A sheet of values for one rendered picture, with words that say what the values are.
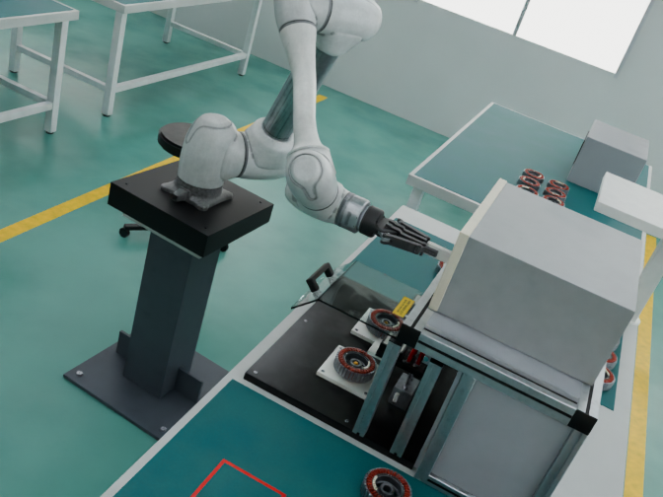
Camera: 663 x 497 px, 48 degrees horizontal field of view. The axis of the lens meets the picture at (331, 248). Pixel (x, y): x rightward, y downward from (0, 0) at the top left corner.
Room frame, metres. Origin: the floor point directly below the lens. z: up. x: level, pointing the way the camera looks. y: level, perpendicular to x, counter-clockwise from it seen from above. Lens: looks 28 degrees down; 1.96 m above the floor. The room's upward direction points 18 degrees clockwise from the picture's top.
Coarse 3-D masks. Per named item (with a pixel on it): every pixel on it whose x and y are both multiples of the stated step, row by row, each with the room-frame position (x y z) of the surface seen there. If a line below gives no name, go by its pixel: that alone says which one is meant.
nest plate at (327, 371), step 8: (336, 352) 1.66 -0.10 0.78; (328, 360) 1.61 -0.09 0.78; (320, 368) 1.57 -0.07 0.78; (328, 368) 1.58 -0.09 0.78; (320, 376) 1.55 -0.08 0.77; (328, 376) 1.55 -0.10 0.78; (336, 376) 1.56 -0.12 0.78; (336, 384) 1.54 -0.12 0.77; (344, 384) 1.54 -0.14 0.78; (352, 384) 1.55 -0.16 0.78; (360, 384) 1.56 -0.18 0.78; (368, 384) 1.57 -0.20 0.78; (352, 392) 1.52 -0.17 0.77; (360, 392) 1.52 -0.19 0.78
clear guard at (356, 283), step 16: (336, 272) 1.62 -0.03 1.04; (352, 272) 1.60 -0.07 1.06; (368, 272) 1.63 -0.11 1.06; (320, 288) 1.52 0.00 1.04; (336, 288) 1.51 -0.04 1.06; (352, 288) 1.53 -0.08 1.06; (368, 288) 1.55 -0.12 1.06; (384, 288) 1.58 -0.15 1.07; (400, 288) 1.60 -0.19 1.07; (304, 304) 1.44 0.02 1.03; (336, 304) 1.44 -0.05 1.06; (352, 304) 1.46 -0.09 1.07; (368, 304) 1.48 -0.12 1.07; (384, 304) 1.50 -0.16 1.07; (368, 320) 1.41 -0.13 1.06; (384, 320) 1.43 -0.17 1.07; (400, 320) 1.46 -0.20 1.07
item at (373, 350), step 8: (376, 344) 1.61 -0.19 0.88; (384, 344) 1.56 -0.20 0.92; (368, 352) 1.57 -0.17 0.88; (376, 352) 1.56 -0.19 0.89; (400, 352) 1.55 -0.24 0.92; (408, 352) 1.60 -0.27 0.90; (400, 360) 1.55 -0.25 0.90; (416, 360) 1.57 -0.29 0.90; (408, 368) 1.54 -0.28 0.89; (416, 368) 1.54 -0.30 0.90; (408, 376) 1.54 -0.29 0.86; (416, 376) 1.53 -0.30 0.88; (408, 384) 1.56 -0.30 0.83
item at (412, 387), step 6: (402, 378) 1.58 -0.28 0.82; (414, 378) 1.60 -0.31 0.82; (396, 384) 1.55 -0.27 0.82; (402, 384) 1.56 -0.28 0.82; (414, 384) 1.57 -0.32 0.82; (396, 390) 1.54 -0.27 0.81; (402, 390) 1.53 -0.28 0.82; (408, 390) 1.54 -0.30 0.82; (414, 390) 1.55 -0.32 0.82; (390, 396) 1.54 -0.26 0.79; (402, 396) 1.53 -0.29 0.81; (408, 396) 1.53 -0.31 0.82; (390, 402) 1.54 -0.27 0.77; (396, 402) 1.53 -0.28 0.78; (402, 402) 1.53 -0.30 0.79; (408, 402) 1.53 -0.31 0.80; (402, 408) 1.53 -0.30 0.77
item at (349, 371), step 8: (344, 352) 1.62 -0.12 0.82; (352, 352) 1.64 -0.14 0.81; (360, 352) 1.64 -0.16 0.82; (336, 360) 1.58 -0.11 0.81; (344, 360) 1.59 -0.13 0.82; (352, 360) 1.61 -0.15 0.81; (360, 360) 1.63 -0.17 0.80; (368, 360) 1.62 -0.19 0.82; (336, 368) 1.57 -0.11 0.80; (344, 368) 1.56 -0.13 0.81; (352, 368) 1.57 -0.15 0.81; (360, 368) 1.60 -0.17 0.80; (368, 368) 1.58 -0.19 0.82; (376, 368) 1.60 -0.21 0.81; (344, 376) 1.55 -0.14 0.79; (352, 376) 1.56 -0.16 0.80; (360, 376) 1.56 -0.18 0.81; (368, 376) 1.57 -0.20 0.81
